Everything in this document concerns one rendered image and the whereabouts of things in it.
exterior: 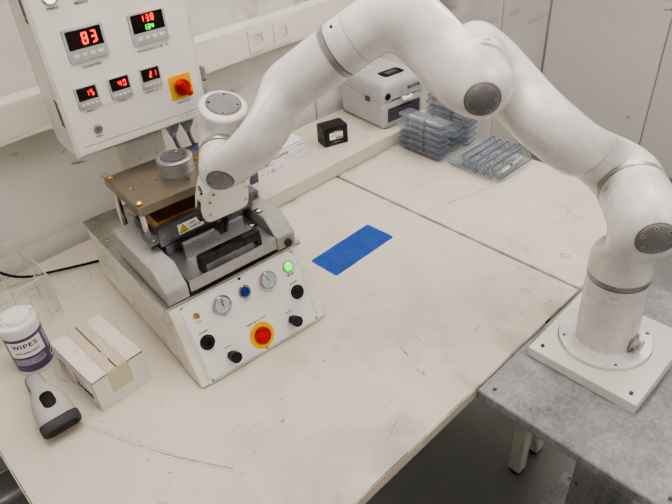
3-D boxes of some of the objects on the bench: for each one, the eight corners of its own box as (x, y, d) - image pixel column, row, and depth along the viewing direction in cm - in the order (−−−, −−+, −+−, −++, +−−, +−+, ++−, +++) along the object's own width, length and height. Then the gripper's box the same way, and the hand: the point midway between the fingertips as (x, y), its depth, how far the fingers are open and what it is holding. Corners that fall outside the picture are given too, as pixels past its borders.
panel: (210, 384, 132) (176, 307, 127) (319, 318, 147) (292, 247, 142) (213, 386, 130) (179, 308, 125) (323, 319, 145) (296, 248, 140)
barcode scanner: (12, 395, 133) (-2, 370, 129) (48, 375, 138) (35, 350, 133) (51, 450, 121) (37, 424, 116) (88, 426, 125) (76, 400, 121)
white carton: (229, 172, 199) (225, 152, 194) (284, 148, 210) (282, 128, 206) (251, 185, 191) (247, 164, 187) (307, 159, 203) (305, 138, 199)
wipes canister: (11, 363, 141) (-15, 315, 132) (47, 343, 146) (24, 295, 137) (25, 383, 136) (-1, 334, 127) (63, 361, 141) (40, 313, 132)
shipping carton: (61, 369, 139) (47, 341, 133) (113, 339, 146) (102, 311, 140) (99, 415, 128) (86, 386, 122) (153, 380, 134) (143, 351, 129)
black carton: (317, 141, 213) (316, 123, 209) (340, 135, 216) (339, 117, 212) (325, 148, 208) (323, 129, 204) (348, 141, 211) (347, 123, 207)
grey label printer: (341, 111, 232) (338, 67, 222) (381, 96, 241) (380, 53, 231) (384, 132, 216) (384, 85, 205) (425, 115, 225) (426, 69, 215)
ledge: (199, 186, 202) (196, 174, 199) (374, 104, 246) (373, 93, 244) (255, 219, 184) (253, 207, 181) (432, 124, 228) (433, 113, 226)
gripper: (243, 142, 121) (240, 204, 135) (176, 169, 114) (180, 231, 128) (265, 165, 118) (259, 226, 132) (197, 194, 111) (199, 255, 125)
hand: (220, 222), depth 129 cm, fingers closed
